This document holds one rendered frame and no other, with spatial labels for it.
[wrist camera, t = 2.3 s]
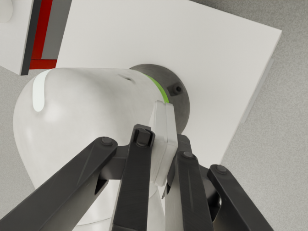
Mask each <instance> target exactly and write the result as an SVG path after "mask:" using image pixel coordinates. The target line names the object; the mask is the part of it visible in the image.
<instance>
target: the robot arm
mask: <svg viewBox="0 0 308 231"><path fill-rule="evenodd" d="M189 115H190V100H189V96H188V93H187V90H186V88H185V86H184V84H183V82H182V81H181V80H180V78H179V77H178V76H177V75H176V74H175V73H173V72H172V71H171V70H169V69H167V68H165V67H163V66H159V65H155V64H140V65H136V66H133V67H131V68H129V69H119V68H85V67H63V68H54V69H50V70H47V71H44V72H42V73H40V74H38V75H37V76H35V77H34V78H33V79H32V80H30V81H29V82H28V83H27V85H26V86H25V87H24V88H23V90H22V91H21V93H20V95H19V97H18V99H17V102H16V105H15V109H14V114H13V131H14V138H15V141H16V146H17V149H18V152H19V154H20V157H21V159H22V161H23V163H24V166H25V168H26V170H27V172H28V174H29V177H30V179H31V181H32V183H33V185H34V187H35V189H36V190H35V191H33V192H32V193H31V194H30V195H29V196H28V197H26V198H25V199H24V200H23V201H22V202H20V203H19V204H18V205H17V206H16V207H15V208H14V209H12V210H11V211H10V212H9V213H8V214H6V215H5V216H4V217H3V218H2V219H1V220H0V231H274V230H273V228H272V227H271V226H270V224H269V223H268V221H267V220H266V219H265V218H264V216H263V215H262V214H261V212H260V211H259V209H258V208H257V207H256V205H255V204H254V203H253V201H252V200H251V199H250V197H249V196H248V195H247V193H246V192H245V191H244V189H243V188H242V186H241V185H240V184H239V182H238V181H237V180H236V178H235V177H234V176H233V174H232V173H231V172H230V171H229V170H228V169H227V168H225V167H224V166H222V165H218V164H212V165H210V168H209V169H208V168H206V167H204V166H202V165H200V164H199V162H198V159H197V157H196V156H195V155H194V154H193V153H192V149H191V144H190V139H189V138H188V137H187V136H186V135H182V132H183V131H184V129H185V127H186V125H187V123H188V119H189ZM166 180H167V184H166V186H165V183H166ZM158 186H160V187H162V186H165V189H164V192H163V195H162V198H161V199H163V198H164V197H165V215H164V211H163V207H162V203H161V199H160V193H159V190H158ZM220 200H221V204H220Z"/></svg>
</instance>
